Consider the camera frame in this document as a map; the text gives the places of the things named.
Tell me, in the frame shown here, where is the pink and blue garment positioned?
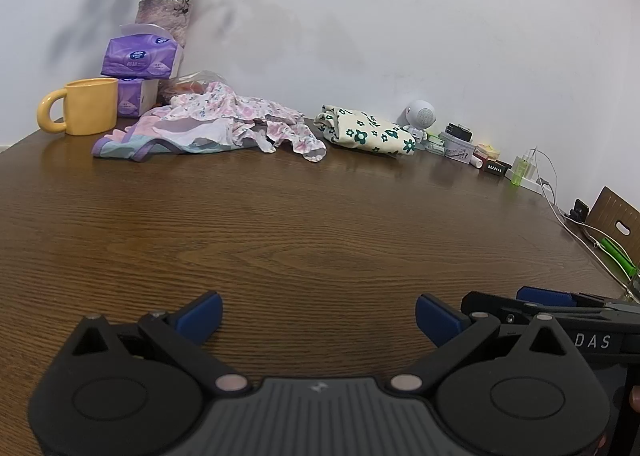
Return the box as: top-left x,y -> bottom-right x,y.
91,109 -> 236,163

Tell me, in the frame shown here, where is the white robot speaker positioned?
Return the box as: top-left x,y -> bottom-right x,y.
397,99 -> 438,144

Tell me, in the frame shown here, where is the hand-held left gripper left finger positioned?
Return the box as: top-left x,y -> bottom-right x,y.
65,291 -> 251,397

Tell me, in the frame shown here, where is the cream green-flowered folded garment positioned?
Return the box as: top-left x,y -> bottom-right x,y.
314,105 -> 418,157

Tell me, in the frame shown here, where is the large purple tissue pack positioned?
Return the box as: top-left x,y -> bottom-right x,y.
100,24 -> 186,80

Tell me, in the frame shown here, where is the white power strip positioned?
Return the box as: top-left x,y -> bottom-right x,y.
520,176 -> 557,195

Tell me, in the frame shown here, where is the brown cardboard piece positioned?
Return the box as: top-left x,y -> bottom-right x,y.
582,186 -> 640,277

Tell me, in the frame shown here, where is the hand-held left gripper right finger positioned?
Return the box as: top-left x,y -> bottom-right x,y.
387,293 -> 576,397

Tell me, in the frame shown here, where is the clear plastic bag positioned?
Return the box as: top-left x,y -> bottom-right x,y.
160,70 -> 231,107

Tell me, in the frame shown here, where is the green pen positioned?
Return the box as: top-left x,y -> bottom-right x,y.
597,236 -> 639,275

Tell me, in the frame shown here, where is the pink floral garment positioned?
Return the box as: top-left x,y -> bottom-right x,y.
150,81 -> 328,163

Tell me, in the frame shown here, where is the yellow mug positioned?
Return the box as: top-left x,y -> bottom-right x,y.
37,78 -> 120,136

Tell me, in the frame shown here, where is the mottled pink vase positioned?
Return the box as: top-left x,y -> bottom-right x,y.
135,0 -> 190,50

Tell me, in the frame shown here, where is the small purple tissue pack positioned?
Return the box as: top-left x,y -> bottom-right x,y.
116,77 -> 166,118

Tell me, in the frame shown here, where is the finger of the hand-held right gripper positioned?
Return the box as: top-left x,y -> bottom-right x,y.
516,286 -> 640,308
460,290 -> 609,328

